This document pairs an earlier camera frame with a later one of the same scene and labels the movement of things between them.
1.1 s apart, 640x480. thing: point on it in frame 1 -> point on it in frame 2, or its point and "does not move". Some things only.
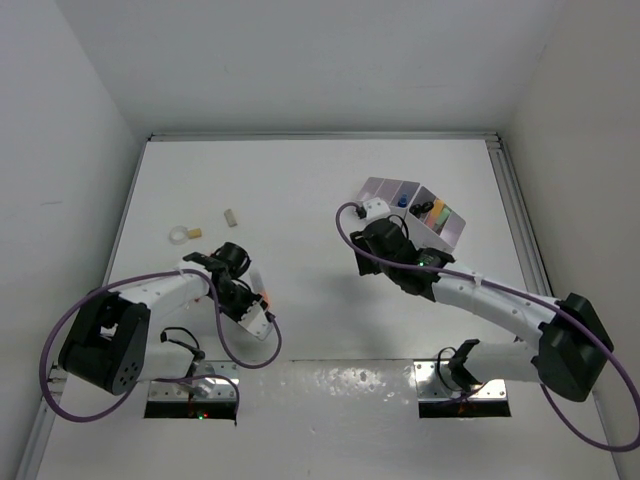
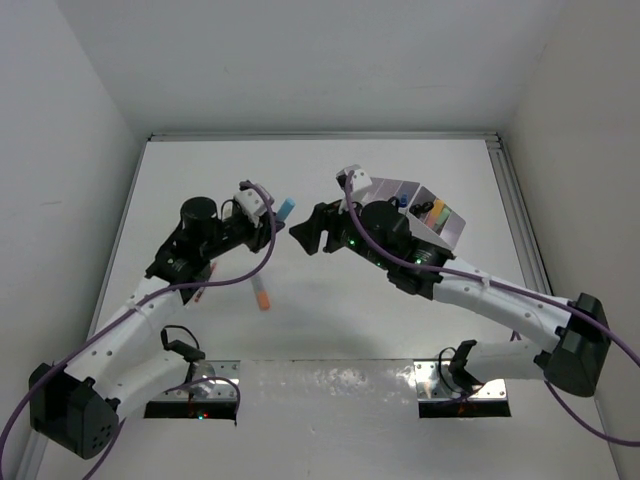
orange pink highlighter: [438, 206] does not move
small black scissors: [417, 209] does not move
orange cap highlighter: [259, 286] does not move
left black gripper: [250, 298] -> [258, 236]
